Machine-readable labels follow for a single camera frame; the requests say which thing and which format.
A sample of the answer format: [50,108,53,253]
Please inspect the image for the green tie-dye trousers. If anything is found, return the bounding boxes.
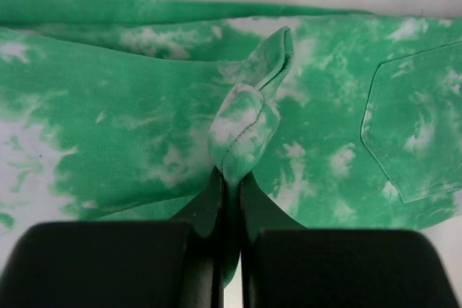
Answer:
[1,0,461,263]

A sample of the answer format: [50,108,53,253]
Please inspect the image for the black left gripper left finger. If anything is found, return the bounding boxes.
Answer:
[1,170,226,307]

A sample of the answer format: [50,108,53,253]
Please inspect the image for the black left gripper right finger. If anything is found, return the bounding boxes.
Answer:
[239,174,458,307]

